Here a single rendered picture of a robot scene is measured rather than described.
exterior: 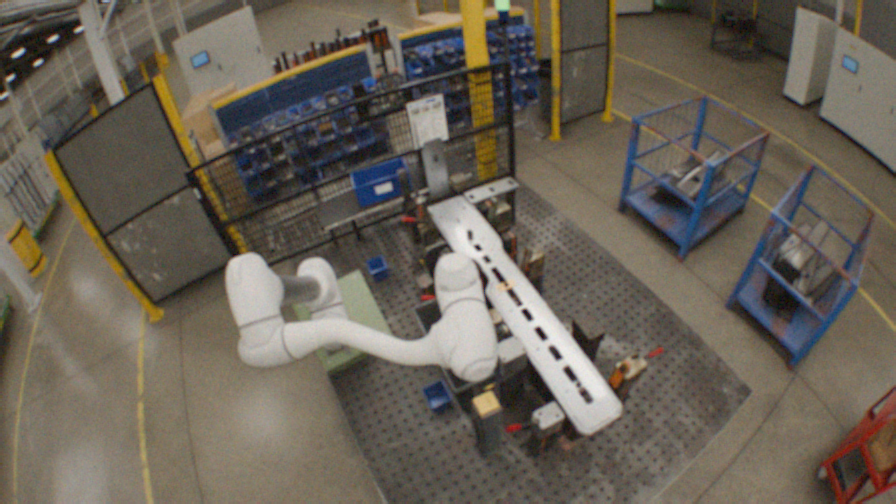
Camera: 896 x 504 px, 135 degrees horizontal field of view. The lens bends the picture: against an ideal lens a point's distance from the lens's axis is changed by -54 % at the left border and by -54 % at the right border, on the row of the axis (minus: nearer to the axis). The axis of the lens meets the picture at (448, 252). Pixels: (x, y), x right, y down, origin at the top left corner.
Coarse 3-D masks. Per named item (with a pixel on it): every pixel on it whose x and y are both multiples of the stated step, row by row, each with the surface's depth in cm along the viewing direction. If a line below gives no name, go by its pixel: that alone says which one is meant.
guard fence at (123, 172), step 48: (144, 96) 205; (96, 144) 199; (144, 144) 225; (96, 192) 218; (144, 192) 245; (192, 192) 271; (96, 240) 235; (144, 240) 266; (192, 240) 294; (144, 288) 289
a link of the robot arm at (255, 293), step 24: (240, 264) 98; (264, 264) 103; (312, 264) 157; (240, 288) 96; (264, 288) 99; (288, 288) 119; (312, 288) 142; (336, 288) 162; (240, 312) 95; (264, 312) 97; (312, 312) 157
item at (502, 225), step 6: (504, 204) 195; (498, 210) 195; (504, 210) 192; (510, 210) 194; (498, 216) 193; (504, 216) 195; (510, 216) 197; (498, 222) 196; (504, 222) 198; (510, 222) 199; (498, 228) 199; (504, 228) 200; (510, 228) 205; (498, 234) 202
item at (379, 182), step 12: (372, 168) 216; (384, 168) 218; (396, 168) 221; (360, 180) 218; (372, 180) 221; (384, 180) 205; (396, 180) 207; (408, 180) 210; (360, 192) 205; (372, 192) 208; (384, 192) 210; (396, 192) 212; (360, 204) 210
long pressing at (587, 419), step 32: (448, 224) 196; (480, 224) 194; (480, 256) 178; (512, 288) 163; (512, 320) 152; (544, 320) 150; (544, 352) 140; (576, 352) 138; (576, 416) 120; (608, 416) 118
